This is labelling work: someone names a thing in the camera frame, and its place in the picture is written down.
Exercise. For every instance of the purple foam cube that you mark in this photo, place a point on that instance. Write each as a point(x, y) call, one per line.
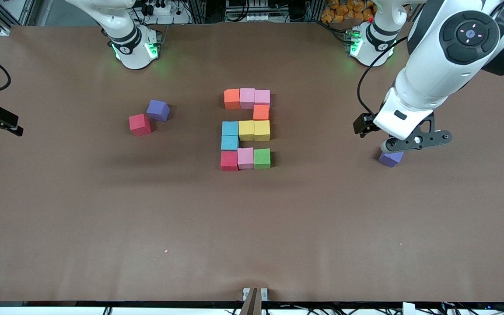
point(390, 159)
point(158, 109)

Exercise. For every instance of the blue foam cube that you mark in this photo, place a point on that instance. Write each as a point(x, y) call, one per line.
point(230, 128)
point(229, 143)

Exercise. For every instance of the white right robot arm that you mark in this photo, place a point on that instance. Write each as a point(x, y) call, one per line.
point(134, 52)

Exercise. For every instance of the silver table edge bracket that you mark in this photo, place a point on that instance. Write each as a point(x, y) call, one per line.
point(246, 292)

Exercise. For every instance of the pink foam cube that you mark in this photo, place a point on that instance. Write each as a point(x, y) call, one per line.
point(247, 98)
point(262, 97)
point(245, 158)

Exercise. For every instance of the yellow foam cube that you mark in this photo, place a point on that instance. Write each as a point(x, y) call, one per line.
point(262, 130)
point(246, 130)

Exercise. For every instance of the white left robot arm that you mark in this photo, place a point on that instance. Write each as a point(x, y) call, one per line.
point(435, 74)

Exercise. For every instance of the white power strip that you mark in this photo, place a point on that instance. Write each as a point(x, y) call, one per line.
point(162, 8)

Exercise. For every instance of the white electronics unit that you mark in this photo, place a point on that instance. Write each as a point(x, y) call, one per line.
point(256, 17)

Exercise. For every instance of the bag of orange items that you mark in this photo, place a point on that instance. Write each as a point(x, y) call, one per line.
point(344, 11)

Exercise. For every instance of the red foam cube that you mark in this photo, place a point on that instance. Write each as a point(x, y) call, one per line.
point(229, 161)
point(140, 125)

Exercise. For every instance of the orange foam cube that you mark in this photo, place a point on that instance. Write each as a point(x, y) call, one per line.
point(260, 112)
point(232, 99)

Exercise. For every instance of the green foam cube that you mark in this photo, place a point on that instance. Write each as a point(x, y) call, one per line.
point(262, 159)

